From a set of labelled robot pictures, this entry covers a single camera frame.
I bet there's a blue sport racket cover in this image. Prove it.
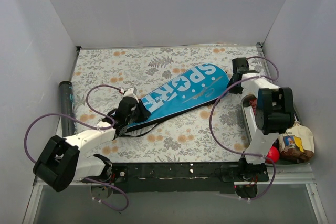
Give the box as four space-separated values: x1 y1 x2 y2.
126 63 229 133

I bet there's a black shuttlecock tube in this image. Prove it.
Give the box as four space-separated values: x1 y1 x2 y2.
59 81 77 137

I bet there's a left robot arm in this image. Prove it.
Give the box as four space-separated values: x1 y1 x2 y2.
33 96 151 192

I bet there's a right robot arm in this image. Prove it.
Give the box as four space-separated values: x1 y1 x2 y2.
227 57 295 181

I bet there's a floral table cloth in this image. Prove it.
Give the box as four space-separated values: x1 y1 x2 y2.
72 45 265 163

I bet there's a red snack packet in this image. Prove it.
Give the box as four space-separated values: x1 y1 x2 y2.
249 98 257 113

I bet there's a metal tray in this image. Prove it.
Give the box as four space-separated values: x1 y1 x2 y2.
241 94 301 166

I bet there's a red ball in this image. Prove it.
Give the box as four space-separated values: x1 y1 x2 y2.
266 146 280 164

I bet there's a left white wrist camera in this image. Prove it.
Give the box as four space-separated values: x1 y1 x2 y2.
119 87 138 100

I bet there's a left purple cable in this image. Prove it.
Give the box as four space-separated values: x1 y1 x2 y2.
24 84 130 211

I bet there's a purple cable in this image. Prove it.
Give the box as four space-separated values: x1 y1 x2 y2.
24 84 130 211
209 56 279 200

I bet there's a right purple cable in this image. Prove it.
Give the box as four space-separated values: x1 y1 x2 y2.
209 56 279 200

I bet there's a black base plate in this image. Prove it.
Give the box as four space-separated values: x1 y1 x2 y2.
111 162 269 194

